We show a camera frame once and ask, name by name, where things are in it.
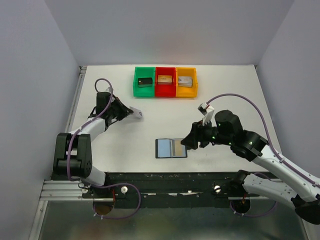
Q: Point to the silver VIP credit card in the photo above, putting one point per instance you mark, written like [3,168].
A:
[137,113]

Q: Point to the aluminium frame rail left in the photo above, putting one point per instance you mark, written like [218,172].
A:
[60,190]

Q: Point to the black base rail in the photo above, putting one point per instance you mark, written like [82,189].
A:
[169,190]

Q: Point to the red plastic bin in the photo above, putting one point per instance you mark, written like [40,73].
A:
[165,91]

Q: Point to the green plastic bin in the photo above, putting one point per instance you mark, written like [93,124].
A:
[147,92]

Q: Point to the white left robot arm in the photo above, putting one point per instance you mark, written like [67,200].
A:
[73,150]

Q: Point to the black credit card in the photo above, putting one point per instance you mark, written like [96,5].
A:
[143,82]

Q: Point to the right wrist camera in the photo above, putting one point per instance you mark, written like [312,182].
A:
[207,111]

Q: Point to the gold card in holder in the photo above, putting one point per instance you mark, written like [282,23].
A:
[177,149]

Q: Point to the yellow plastic bin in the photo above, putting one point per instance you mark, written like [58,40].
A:
[183,92]

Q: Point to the gold credit card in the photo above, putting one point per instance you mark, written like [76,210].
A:
[164,80]

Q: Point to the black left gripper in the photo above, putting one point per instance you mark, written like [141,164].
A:
[125,111]

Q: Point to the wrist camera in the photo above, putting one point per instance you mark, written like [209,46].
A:
[110,90]
[207,111]

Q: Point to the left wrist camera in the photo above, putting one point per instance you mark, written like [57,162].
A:
[110,90]

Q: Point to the black leather card holder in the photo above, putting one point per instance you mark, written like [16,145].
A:
[167,148]

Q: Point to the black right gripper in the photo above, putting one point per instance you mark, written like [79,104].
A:
[196,134]

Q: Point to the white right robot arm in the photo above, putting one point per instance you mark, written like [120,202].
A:
[298,189]

